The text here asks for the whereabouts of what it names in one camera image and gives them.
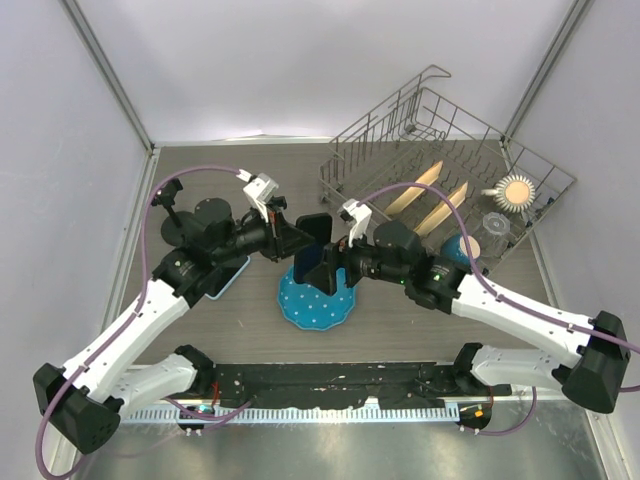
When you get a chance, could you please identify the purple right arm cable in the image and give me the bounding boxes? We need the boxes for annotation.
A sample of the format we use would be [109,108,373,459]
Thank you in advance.
[357,181,640,435]

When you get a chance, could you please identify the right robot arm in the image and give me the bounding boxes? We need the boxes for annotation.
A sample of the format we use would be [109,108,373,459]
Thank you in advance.
[294,214,630,414]

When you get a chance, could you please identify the clear glass cup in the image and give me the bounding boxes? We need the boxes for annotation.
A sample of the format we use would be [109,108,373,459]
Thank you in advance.
[481,212,511,258]

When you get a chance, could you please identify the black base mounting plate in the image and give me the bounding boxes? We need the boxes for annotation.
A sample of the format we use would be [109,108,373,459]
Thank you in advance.
[216,362,512,410]

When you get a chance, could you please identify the blue mug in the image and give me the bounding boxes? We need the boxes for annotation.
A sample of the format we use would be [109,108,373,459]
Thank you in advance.
[440,234,481,266]

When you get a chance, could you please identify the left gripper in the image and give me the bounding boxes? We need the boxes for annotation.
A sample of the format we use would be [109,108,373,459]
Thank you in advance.
[212,201,314,265]

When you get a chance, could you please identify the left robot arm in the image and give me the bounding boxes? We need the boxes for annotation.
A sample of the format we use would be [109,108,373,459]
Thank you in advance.
[33,197,314,455]

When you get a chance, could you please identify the blue polka dot plate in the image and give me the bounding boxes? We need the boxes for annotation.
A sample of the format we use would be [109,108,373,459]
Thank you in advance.
[277,266,357,331]

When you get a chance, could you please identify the beige plate, front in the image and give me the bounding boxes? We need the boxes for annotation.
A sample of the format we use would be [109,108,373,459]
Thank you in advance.
[414,182,468,237]

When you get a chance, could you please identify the phone in blue case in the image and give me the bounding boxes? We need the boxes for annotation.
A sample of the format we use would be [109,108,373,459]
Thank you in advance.
[206,256,251,300]

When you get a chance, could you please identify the beige plate, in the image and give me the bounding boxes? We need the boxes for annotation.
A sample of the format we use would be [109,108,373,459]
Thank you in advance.
[414,182,468,237]
[384,161,443,216]

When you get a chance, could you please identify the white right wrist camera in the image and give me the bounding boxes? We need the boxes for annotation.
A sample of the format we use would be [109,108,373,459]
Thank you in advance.
[338,199,372,247]

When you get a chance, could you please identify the black phone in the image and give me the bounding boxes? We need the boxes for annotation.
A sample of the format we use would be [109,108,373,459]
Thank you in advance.
[292,212,335,284]

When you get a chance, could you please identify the beige plate, rear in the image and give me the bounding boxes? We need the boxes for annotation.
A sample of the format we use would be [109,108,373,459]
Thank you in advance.
[384,161,443,216]

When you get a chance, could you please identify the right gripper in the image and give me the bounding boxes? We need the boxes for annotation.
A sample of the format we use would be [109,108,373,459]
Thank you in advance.
[304,222,409,297]

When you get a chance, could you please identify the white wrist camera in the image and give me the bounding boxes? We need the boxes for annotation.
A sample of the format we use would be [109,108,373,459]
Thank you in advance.
[236,169,279,223]
[338,199,372,247]

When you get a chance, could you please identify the black phone stand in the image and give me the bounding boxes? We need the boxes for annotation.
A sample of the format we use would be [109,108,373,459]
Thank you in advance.
[151,178,198,246]

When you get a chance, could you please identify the grey wire dish rack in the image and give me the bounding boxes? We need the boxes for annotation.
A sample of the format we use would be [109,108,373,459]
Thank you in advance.
[319,64,575,274]

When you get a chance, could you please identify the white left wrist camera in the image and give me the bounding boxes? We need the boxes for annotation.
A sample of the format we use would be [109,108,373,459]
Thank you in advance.
[236,169,279,223]

